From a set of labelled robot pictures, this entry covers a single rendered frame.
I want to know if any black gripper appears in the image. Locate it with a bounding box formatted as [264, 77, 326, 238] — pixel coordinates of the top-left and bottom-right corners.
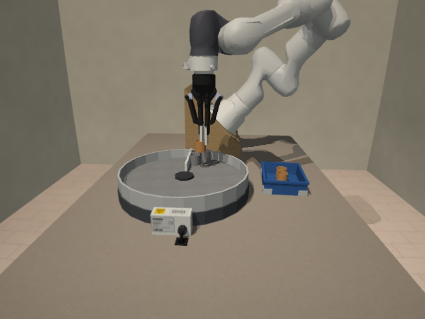
[185, 74, 223, 145]

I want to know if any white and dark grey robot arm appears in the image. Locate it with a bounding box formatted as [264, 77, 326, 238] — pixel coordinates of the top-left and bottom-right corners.
[183, 0, 351, 135]

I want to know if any bronze bushing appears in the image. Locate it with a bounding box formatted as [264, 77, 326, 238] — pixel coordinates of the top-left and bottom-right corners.
[195, 139, 206, 153]
[276, 166, 287, 177]
[276, 171, 288, 181]

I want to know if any blue open crate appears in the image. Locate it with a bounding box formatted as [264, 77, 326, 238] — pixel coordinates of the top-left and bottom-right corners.
[260, 161, 309, 197]

